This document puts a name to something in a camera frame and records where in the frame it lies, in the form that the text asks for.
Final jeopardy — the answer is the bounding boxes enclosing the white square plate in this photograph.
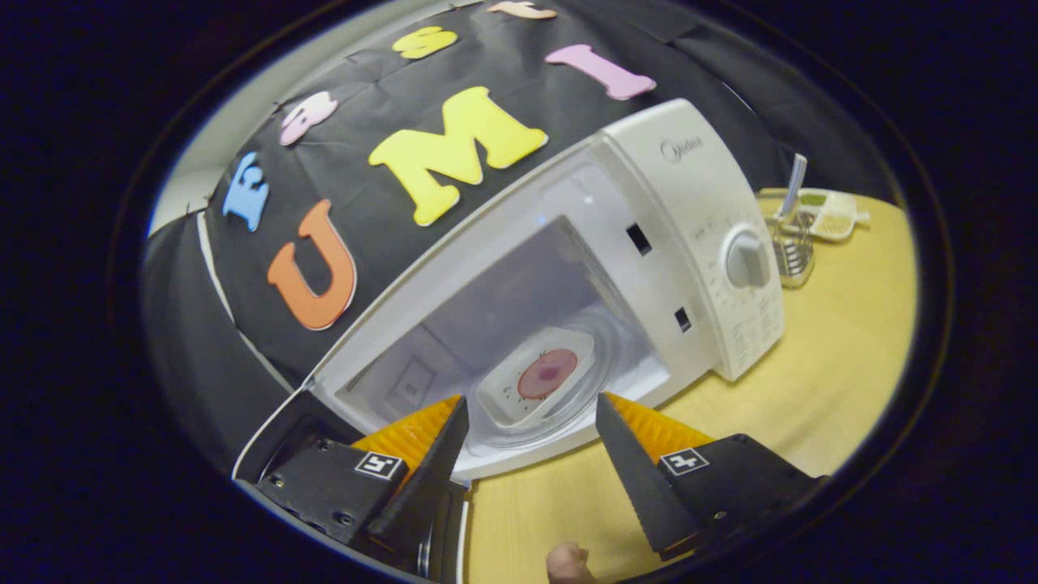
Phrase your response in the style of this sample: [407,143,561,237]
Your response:
[476,327,595,428]

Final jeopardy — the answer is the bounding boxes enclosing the black backdrop cloth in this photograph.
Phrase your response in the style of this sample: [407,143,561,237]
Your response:
[138,0,893,479]

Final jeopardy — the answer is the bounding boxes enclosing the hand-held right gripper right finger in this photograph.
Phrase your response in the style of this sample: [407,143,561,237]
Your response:
[594,392,826,563]

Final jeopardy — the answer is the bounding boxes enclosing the pink round meat slice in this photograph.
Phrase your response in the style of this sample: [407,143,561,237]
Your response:
[517,349,578,400]

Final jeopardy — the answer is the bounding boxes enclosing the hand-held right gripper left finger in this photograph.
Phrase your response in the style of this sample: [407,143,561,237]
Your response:
[256,394,471,560]

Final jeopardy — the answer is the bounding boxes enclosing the white divided bean tray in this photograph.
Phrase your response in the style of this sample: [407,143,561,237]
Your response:
[791,191,870,243]

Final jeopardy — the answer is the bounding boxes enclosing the white microwave oven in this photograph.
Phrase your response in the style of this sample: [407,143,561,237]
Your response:
[234,99,786,582]

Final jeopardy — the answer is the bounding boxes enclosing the metal wire basket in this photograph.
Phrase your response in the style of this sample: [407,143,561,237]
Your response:
[766,213,816,290]

